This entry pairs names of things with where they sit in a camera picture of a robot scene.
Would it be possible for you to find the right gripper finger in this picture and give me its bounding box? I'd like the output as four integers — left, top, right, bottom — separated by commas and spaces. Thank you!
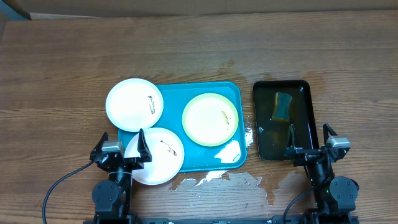
284, 124, 295, 156
323, 123, 337, 143

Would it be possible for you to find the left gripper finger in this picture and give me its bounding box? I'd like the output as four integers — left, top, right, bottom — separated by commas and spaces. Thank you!
137, 129, 152, 162
90, 132, 109, 156

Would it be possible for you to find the green yellow sponge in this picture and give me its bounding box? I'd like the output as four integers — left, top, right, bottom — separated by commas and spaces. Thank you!
272, 92, 292, 122

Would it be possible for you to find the yellow green rimmed plate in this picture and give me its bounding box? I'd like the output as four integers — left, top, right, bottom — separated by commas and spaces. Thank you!
182, 93, 239, 147

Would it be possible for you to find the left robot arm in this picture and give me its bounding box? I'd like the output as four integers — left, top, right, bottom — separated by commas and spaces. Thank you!
90, 129, 152, 224

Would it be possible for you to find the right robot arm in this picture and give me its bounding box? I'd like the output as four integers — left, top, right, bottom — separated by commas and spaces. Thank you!
282, 123, 359, 223

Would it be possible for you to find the black water tray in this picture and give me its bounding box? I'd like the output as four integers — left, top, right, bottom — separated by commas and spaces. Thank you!
253, 80, 319, 161

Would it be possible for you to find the teal plastic tray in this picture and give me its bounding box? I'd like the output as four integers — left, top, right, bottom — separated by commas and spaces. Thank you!
118, 81, 247, 172

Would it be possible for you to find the white plate lower left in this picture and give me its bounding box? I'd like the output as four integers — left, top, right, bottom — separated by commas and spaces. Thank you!
132, 128, 185, 185

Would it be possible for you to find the white plate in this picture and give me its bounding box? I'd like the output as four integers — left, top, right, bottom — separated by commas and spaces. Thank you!
105, 78, 164, 132
132, 128, 185, 185

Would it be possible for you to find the white plate upper left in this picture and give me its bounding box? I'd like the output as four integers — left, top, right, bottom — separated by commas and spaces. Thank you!
105, 78, 164, 132

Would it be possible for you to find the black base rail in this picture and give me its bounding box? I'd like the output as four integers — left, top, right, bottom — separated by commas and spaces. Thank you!
83, 215, 360, 224

